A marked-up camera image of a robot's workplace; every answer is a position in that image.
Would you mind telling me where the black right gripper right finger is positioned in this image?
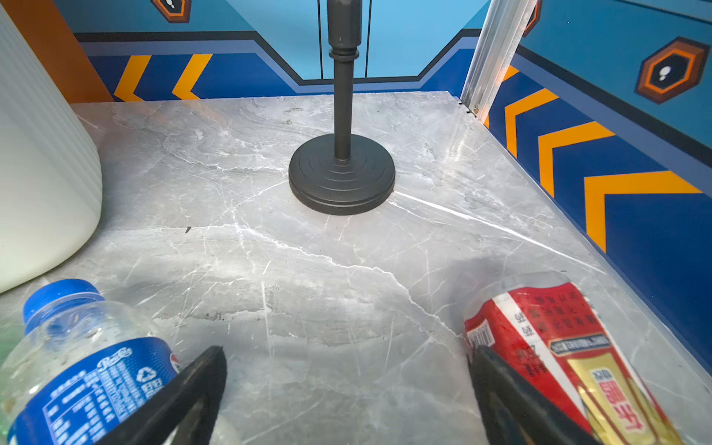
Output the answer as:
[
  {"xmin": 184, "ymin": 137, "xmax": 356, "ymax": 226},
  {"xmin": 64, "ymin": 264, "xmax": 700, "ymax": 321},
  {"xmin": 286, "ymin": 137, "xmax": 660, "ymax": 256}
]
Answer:
[{"xmin": 468, "ymin": 346, "xmax": 597, "ymax": 445}]

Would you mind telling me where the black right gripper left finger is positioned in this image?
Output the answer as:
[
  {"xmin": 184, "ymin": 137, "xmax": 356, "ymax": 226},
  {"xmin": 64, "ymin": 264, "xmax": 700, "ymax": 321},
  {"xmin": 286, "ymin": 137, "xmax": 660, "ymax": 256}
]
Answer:
[{"xmin": 99, "ymin": 346, "xmax": 227, "ymax": 444}]

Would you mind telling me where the red gold label bottle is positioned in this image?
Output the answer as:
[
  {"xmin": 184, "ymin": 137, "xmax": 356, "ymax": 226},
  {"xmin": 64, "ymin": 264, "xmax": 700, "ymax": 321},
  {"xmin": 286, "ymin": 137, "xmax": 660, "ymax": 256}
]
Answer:
[{"xmin": 464, "ymin": 272, "xmax": 682, "ymax": 444}]

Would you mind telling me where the clear bottle blue pepsi label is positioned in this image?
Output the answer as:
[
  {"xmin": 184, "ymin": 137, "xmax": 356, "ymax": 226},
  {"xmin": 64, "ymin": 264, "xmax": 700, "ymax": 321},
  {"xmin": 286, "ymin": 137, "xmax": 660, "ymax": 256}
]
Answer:
[{"xmin": 1, "ymin": 279, "xmax": 181, "ymax": 444}]

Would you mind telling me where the white ribbed trash bin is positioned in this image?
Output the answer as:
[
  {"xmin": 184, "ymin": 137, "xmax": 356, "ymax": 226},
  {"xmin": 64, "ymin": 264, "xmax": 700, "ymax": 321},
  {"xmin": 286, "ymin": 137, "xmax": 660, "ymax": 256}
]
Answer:
[{"xmin": 1, "ymin": 11, "xmax": 103, "ymax": 291}]

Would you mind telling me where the black microphone desk stand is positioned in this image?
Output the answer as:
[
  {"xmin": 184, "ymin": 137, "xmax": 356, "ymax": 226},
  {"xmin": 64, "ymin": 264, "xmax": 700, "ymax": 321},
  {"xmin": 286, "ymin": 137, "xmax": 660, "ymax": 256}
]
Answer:
[{"xmin": 289, "ymin": 0, "xmax": 396, "ymax": 216}]

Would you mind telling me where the aluminium frame post right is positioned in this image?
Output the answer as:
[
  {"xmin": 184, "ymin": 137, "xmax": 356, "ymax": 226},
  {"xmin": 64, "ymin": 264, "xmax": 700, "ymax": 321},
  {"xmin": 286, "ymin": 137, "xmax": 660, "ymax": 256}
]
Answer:
[{"xmin": 461, "ymin": 0, "xmax": 538, "ymax": 123}]

